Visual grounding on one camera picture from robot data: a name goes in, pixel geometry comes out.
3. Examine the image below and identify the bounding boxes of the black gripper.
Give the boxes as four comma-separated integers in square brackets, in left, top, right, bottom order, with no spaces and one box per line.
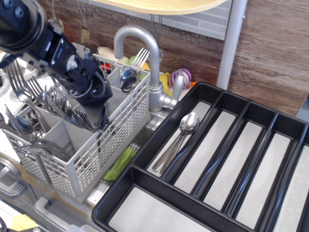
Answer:
[52,47,112,130]

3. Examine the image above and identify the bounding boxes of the small silver spoon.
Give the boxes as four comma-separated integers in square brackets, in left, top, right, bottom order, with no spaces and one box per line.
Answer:
[73,110,96,131]

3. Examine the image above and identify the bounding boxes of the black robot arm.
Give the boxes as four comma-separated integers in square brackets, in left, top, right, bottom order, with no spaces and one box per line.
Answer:
[0,0,112,130]

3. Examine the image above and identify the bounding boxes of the spoon at basket back corner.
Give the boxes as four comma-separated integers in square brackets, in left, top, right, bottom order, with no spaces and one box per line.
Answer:
[120,68,137,94]

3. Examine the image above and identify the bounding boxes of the grey plastic cutlery basket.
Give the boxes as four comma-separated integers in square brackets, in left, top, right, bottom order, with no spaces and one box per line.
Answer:
[15,56,150,203]

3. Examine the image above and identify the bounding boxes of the silver spoon in tray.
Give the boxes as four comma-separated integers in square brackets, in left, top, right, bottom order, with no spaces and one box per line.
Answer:
[160,133,187,174]
[152,112,200,173]

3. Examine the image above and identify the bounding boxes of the fork at basket back corner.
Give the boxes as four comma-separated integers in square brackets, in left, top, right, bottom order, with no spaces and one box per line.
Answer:
[131,48,150,74]

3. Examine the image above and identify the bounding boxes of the spoon at basket front left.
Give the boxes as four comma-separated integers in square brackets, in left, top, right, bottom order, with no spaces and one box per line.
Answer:
[5,105,34,135]

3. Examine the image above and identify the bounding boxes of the black cutlery tray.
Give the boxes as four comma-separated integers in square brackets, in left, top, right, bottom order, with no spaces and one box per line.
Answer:
[92,83,309,232]

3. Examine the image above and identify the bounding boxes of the green toy vegetable in sink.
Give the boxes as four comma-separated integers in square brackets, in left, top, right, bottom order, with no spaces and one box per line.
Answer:
[102,147,136,181]

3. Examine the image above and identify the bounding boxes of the silver kitchen faucet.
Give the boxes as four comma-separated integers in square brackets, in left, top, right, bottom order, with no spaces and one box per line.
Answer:
[114,25,184,112]

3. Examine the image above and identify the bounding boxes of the toy yellow banana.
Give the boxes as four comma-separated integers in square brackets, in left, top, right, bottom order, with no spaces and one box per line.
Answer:
[159,73,172,96]

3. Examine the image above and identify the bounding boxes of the hanging small grater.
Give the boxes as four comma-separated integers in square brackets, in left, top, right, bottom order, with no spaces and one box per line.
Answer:
[81,1,90,45]

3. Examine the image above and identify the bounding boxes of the toy red onion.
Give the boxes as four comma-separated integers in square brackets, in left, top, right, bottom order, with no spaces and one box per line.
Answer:
[168,68,193,89]

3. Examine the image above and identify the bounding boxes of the large fork at left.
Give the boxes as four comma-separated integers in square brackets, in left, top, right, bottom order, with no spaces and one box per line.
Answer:
[6,60,48,132]

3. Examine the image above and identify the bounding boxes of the steel pot lid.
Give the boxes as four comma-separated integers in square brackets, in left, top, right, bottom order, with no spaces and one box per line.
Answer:
[4,58,40,81]

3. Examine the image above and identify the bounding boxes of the yellow toy at bottom left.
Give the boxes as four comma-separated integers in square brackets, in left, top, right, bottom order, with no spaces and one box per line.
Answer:
[9,215,37,232]

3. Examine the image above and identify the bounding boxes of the round wooden shelf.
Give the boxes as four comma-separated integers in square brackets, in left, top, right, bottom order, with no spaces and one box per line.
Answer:
[94,0,225,15]

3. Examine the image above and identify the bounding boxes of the grey metal shelf post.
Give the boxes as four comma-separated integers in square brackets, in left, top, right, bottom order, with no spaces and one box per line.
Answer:
[216,0,248,90]

